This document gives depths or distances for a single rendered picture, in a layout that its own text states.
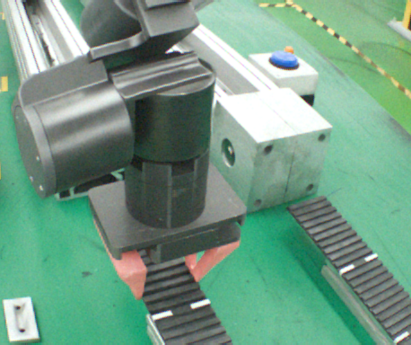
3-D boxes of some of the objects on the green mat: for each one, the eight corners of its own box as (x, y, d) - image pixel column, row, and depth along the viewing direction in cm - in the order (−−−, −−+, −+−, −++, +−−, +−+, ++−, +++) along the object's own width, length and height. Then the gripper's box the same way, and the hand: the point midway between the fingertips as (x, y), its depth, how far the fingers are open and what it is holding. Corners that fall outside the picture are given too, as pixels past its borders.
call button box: (313, 107, 78) (319, 71, 75) (260, 116, 75) (266, 77, 71) (284, 82, 84) (290, 48, 80) (233, 89, 80) (238, 53, 76)
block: (331, 188, 63) (348, 123, 57) (244, 215, 58) (257, 142, 52) (292, 147, 69) (304, 84, 63) (207, 166, 64) (215, 98, 58)
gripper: (108, 186, 31) (124, 331, 40) (261, 149, 34) (234, 296, 44) (80, 126, 35) (97, 273, 45) (214, 97, 39) (200, 245, 49)
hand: (163, 280), depth 44 cm, fingers closed on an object, 5 cm apart
